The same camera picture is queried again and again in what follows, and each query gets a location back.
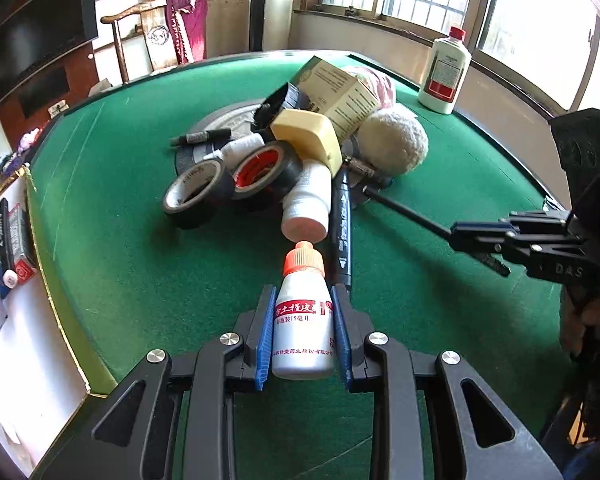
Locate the green cream carton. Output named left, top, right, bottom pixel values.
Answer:
left=297, top=57, right=381, bottom=141

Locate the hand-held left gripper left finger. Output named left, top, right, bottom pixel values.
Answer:
left=32, top=285, right=277, bottom=480

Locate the white fluffy polishing ball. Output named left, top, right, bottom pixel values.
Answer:
left=357, top=108, right=429, bottom=176

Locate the slim black marker pen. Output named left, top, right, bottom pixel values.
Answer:
left=169, top=127, right=232, bottom=148

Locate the wooden chair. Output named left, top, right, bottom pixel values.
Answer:
left=100, top=0, right=206, bottom=86

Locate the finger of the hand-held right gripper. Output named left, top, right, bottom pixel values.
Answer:
left=448, top=219, right=520, bottom=252
left=471, top=245, right=513, bottom=277

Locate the pink striped plastic pack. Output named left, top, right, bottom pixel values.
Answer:
left=342, top=65, right=397, bottom=108

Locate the thick black marker white lettering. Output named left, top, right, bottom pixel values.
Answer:
left=328, top=167, right=353, bottom=291

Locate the small white bottle orange cap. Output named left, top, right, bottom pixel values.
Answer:
left=271, top=241, right=337, bottom=381

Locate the black plastic clip device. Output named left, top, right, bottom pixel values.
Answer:
left=252, top=81, right=306, bottom=131

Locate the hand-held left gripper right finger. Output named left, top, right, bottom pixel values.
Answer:
left=332, top=284, right=563, bottom=480

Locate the gold green cardboard box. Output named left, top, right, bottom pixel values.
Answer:
left=0, top=162, right=116, bottom=476

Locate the white pill bottle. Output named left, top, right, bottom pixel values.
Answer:
left=281, top=160, right=333, bottom=243

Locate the small metal shaft piece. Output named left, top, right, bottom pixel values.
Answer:
left=342, top=152, right=393, bottom=186

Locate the thin black rod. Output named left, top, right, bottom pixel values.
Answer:
left=362, top=186, right=453, bottom=236

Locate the maroon fringed cloth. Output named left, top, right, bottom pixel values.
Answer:
left=165, top=0, right=208, bottom=65

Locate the dark vertical door post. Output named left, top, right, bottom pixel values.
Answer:
left=250, top=0, right=273, bottom=53

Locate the large white bottle red label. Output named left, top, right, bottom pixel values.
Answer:
left=417, top=26, right=473, bottom=115

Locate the black tape roll red core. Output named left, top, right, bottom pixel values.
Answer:
left=228, top=141, right=306, bottom=211

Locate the black flat television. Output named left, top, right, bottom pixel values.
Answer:
left=0, top=0, right=99, bottom=116

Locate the pink plush toy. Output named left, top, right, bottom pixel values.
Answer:
left=17, top=127, right=41, bottom=153

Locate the cream yellow sponge block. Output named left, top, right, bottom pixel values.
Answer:
left=270, top=108, right=342, bottom=177

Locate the black marker white cap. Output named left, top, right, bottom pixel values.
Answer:
left=0, top=197, right=18, bottom=288

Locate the person's blue jeans leg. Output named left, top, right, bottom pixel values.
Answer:
left=562, top=440, right=600, bottom=480

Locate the small white dropper bottle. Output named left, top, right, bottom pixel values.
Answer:
left=202, top=132, right=266, bottom=163

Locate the grey tape roll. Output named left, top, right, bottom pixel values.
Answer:
left=174, top=141, right=231, bottom=177

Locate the grey box red end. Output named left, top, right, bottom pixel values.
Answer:
left=10, top=257, right=37, bottom=286

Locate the person's right hand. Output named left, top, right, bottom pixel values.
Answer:
left=560, top=287, right=600, bottom=357

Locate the round table control panel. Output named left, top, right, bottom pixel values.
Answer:
left=172, top=101, right=396, bottom=208

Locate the cluttered low side table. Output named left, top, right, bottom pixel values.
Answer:
left=0, top=150, right=31, bottom=196

